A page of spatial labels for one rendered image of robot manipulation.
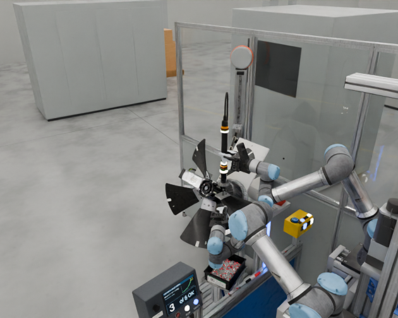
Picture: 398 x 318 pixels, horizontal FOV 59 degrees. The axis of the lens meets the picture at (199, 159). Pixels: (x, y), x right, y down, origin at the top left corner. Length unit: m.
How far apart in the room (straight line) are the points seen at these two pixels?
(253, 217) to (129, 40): 6.23
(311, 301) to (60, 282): 2.46
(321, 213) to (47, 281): 2.40
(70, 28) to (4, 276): 4.63
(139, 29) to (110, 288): 5.39
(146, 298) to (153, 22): 6.59
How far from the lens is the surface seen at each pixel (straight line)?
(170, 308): 1.56
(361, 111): 2.28
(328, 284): 1.56
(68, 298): 3.33
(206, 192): 2.14
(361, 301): 1.85
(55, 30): 7.02
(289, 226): 2.19
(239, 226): 1.49
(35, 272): 3.67
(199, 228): 2.17
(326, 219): 2.67
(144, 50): 7.57
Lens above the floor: 2.35
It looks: 27 degrees down
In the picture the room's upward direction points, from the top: 1 degrees counter-clockwise
